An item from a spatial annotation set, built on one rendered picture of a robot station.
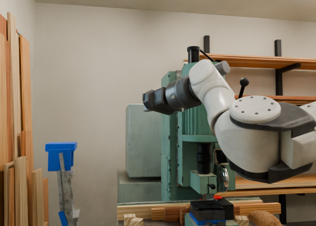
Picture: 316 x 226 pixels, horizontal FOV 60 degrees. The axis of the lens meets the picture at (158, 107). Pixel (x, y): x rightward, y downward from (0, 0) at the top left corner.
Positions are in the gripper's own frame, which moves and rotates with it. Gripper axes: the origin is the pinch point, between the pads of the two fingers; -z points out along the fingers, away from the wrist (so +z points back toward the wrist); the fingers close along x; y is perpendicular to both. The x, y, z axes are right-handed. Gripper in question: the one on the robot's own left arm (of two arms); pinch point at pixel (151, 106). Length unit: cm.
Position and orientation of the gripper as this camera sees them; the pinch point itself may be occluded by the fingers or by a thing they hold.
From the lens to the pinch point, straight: 85.6
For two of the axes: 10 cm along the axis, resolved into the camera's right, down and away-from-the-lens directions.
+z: 6.7, -2.5, -7.0
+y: 0.0, -9.4, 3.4
